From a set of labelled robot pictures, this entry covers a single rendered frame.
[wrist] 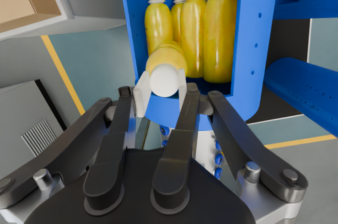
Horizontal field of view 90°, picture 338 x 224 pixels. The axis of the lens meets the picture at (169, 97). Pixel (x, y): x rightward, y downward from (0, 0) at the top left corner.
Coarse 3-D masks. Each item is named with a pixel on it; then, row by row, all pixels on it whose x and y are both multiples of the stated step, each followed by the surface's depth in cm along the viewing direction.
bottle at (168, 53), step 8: (168, 40) 36; (160, 48) 26; (168, 48) 26; (176, 48) 28; (152, 56) 25; (160, 56) 24; (168, 56) 24; (176, 56) 24; (184, 56) 28; (152, 64) 24; (160, 64) 23; (168, 64) 23; (176, 64) 24; (184, 64) 25
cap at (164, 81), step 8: (152, 72) 22; (160, 72) 21; (168, 72) 21; (176, 72) 22; (152, 80) 21; (160, 80) 21; (168, 80) 21; (176, 80) 21; (152, 88) 22; (160, 88) 22; (168, 88) 22; (176, 88) 22; (160, 96) 22; (168, 96) 22
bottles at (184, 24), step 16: (160, 0) 38; (176, 0) 42; (192, 0) 35; (160, 16) 38; (176, 16) 41; (192, 16) 35; (160, 32) 39; (176, 32) 43; (192, 32) 36; (192, 48) 38; (192, 64) 39
